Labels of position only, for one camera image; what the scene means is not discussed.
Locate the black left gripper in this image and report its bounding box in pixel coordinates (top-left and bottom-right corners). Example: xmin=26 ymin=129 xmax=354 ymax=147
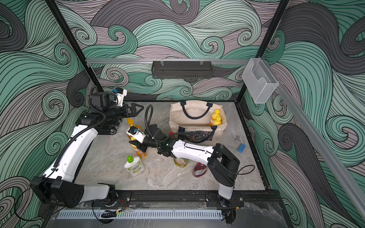
xmin=103 ymin=104 xmax=143 ymax=123

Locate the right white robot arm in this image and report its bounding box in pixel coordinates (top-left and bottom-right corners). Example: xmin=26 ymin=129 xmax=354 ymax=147
xmin=130 ymin=136 xmax=240 ymax=200

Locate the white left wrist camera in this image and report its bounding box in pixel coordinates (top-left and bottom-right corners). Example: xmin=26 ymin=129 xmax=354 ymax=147
xmin=113 ymin=87 xmax=127 ymax=107

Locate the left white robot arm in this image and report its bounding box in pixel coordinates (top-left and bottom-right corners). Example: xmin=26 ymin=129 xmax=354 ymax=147
xmin=30 ymin=103 xmax=144 ymax=208

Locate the black corrugated left cable hose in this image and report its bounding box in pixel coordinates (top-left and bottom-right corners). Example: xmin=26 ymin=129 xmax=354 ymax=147
xmin=52 ymin=95 xmax=107 ymax=169

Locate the large orange soap bottle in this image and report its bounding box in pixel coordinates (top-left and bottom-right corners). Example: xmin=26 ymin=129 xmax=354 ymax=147
xmin=126 ymin=118 xmax=143 ymax=131

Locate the aluminium wall rail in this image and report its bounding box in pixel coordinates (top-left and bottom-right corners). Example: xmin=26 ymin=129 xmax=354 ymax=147
xmin=86 ymin=58 xmax=250 ymax=65

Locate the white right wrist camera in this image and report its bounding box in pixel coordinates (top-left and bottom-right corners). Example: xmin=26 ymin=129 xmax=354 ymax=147
xmin=126 ymin=126 xmax=146 ymax=143

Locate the black corrugated right cable hose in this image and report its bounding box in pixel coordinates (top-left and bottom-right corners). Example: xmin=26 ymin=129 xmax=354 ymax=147
xmin=144 ymin=104 xmax=217 ymax=143

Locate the orange bottle yellow cap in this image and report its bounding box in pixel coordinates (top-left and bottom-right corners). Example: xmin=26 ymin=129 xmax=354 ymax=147
xmin=213 ymin=116 xmax=222 ymax=126
xmin=132 ymin=144 xmax=147 ymax=159
xmin=211 ymin=109 xmax=220 ymax=124

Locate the white bottle green cap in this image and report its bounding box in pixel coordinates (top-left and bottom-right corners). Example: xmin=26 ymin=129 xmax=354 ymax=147
xmin=124 ymin=156 xmax=145 ymax=177

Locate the clear plastic wall bin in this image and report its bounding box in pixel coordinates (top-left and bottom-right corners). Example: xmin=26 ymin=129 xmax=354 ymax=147
xmin=242 ymin=58 xmax=279 ymax=104

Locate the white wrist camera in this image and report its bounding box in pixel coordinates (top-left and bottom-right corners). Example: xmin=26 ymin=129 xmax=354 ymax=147
xmin=113 ymin=87 xmax=127 ymax=107
xmin=126 ymin=126 xmax=146 ymax=143

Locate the cream canvas shopping bag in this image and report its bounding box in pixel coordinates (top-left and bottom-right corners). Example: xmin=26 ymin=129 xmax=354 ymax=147
xmin=169 ymin=100 xmax=228 ymax=146

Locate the yellow-green soap bottle red cap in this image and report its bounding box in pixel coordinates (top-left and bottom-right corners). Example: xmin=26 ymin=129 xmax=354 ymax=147
xmin=174 ymin=158 xmax=188 ymax=167

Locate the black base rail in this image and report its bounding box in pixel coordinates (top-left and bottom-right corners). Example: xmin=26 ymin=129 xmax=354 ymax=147
xmin=113 ymin=190 xmax=281 ymax=208

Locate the blue toy building brick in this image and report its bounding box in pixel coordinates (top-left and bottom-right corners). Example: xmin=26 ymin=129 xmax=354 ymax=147
xmin=237 ymin=143 xmax=246 ymax=154

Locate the black corrugated cable hose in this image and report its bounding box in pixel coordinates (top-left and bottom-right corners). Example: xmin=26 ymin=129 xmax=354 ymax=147
xmin=144 ymin=104 xmax=217 ymax=143
xmin=52 ymin=95 xmax=107 ymax=169

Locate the white slotted cable duct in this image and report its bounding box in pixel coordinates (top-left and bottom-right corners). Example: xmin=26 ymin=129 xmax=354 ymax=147
xmin=57 ymin=210 xmax=222 ymax=220

